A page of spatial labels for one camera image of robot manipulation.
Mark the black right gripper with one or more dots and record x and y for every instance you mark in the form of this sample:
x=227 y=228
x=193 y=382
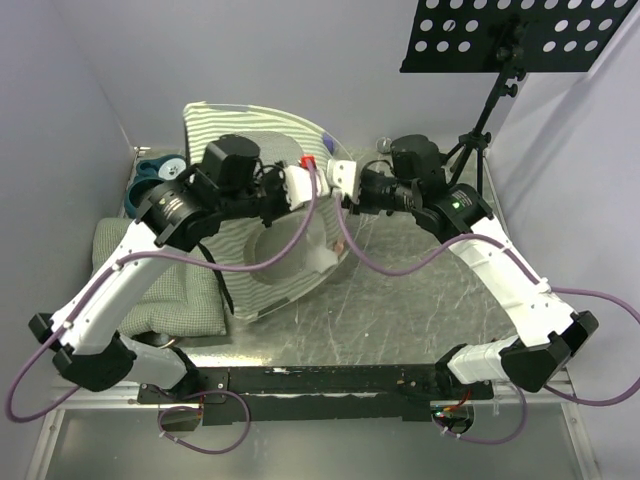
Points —
x=363 y=207

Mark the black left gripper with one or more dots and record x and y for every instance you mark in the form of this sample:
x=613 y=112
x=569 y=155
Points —
x=277 y=173

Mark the green striped pet tent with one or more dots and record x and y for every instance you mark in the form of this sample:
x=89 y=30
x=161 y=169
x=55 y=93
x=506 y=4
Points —
x=281 y=137

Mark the green checkered pet cushion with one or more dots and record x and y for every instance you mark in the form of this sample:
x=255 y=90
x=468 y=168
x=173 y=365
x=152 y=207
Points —
x=185 y=301

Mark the round metal lid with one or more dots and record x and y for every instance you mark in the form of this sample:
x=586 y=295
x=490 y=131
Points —
x=163 y=341

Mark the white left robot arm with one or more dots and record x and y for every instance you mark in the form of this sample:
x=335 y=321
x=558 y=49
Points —
x=232 y=181

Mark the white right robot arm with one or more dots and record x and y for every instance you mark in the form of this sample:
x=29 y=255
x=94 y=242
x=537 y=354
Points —
x=549 y=332

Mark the teal double pet bowl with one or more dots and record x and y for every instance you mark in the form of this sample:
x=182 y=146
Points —
x=148 y=174

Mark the black handheld microphone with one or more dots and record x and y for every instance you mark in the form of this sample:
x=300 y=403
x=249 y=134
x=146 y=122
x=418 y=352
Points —
x=383 y=145

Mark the purple toy microphone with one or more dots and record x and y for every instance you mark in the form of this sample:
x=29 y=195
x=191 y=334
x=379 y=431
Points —
x=328 y=143

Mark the black music stand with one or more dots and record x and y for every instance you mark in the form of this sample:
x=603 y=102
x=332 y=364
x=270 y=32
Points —
x=509 y=39

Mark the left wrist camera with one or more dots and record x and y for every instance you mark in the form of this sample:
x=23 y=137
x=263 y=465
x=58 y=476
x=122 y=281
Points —
x=299 y=179

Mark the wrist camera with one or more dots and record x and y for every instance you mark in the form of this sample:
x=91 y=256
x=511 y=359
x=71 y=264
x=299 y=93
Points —
x=345 y=176
x=299 y=179

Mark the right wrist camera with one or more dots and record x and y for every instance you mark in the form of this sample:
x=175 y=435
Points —
x=345 y=176

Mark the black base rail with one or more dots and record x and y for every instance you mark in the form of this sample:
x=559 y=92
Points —
x=304 y=393

